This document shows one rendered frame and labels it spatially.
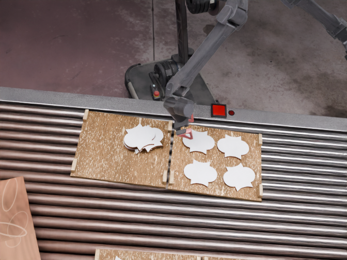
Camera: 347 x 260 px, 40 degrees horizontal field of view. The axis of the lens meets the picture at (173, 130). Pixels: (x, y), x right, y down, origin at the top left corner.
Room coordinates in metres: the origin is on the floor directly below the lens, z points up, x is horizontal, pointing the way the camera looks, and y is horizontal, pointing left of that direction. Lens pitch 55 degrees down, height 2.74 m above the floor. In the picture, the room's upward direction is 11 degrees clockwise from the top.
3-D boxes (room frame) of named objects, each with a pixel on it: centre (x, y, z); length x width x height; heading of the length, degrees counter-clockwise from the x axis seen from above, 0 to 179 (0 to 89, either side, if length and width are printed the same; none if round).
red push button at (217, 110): (1.44, -0.20, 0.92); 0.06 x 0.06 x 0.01; 7
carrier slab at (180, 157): (1.15, -0.22, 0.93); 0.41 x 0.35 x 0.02; 94
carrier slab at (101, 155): (1.13, 0.20, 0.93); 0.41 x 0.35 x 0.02; 94
